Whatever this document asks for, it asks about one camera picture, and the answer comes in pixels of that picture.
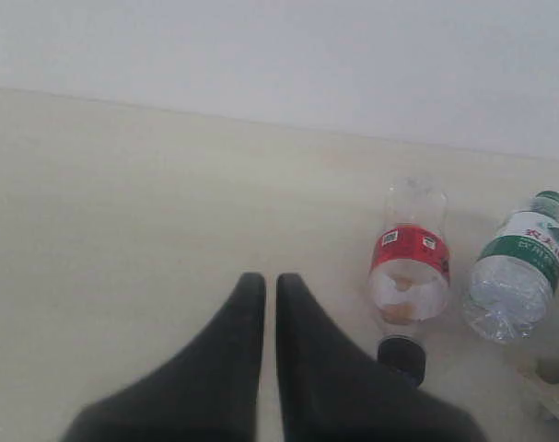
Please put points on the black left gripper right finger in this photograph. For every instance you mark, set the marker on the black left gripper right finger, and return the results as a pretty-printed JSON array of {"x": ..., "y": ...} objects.
[{"x": 331, "y": 390}]

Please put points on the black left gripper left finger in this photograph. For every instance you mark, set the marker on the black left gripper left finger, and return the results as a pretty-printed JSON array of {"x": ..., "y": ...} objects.
[{"x": 206, "y": 392}]

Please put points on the red label clear bottle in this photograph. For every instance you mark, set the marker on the red label clear bottle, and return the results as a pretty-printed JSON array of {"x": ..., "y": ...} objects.
[{"x": 408, "y": 281}]

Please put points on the green label water bottle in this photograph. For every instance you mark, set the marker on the green label water bottle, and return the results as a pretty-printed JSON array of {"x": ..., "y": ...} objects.
[{"x": 514, "y": 279}]

